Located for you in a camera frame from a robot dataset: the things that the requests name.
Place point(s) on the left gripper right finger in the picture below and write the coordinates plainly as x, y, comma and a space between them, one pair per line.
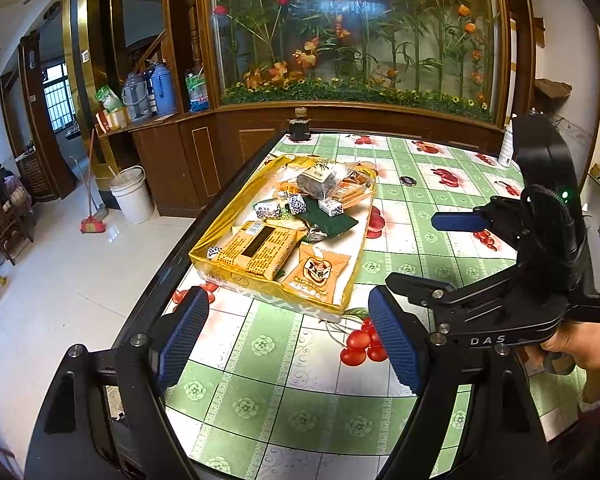
403, 337

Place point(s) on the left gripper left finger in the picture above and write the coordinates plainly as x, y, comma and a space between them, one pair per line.
174, 336

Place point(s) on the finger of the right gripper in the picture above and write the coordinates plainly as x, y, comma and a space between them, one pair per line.
459, 221
426, 292

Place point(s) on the small orange snack sachet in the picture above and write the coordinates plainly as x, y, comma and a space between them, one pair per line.
316, 275

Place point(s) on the dark green snack pack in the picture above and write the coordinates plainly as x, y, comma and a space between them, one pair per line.
322, 227

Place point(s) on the yellow cheese biscuit pack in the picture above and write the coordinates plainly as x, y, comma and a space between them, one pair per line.
259, 249

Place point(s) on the orange soda cracker pack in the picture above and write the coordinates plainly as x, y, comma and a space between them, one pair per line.
349, 194

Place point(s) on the blue white nougat candy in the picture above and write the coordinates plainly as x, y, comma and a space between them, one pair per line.
331, 207

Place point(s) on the clear dark cake pack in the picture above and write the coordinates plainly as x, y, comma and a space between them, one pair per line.
322, 179

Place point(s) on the person right hand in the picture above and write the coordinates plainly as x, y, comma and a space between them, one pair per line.
582, 342

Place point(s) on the white spray bottle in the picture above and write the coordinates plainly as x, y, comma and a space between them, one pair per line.
506, 153

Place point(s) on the red broom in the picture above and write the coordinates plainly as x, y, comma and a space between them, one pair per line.
94, 222

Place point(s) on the yellow gold tray box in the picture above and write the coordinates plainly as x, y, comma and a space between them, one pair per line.
239, 210

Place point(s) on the white plastic bucket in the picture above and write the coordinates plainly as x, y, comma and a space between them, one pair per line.
131, 193

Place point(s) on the flower mural glass panel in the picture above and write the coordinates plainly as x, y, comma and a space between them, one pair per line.
435, 54

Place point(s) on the small black jar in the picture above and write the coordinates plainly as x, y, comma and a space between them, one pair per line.
299, 125

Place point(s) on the wooden chair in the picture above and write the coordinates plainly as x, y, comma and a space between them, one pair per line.
15, 209

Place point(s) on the green plastic bag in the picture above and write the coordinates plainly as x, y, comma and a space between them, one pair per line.
197, 91

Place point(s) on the grey thermos jug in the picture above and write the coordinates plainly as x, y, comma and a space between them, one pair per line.
135, 98

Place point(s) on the green snack bag on shelf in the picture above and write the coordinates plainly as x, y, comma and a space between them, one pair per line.
112, 115

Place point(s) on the blue thermos jug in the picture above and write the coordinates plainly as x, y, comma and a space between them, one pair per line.
161, 83

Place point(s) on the wooden cabinet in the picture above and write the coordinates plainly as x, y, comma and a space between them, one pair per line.
189, 157

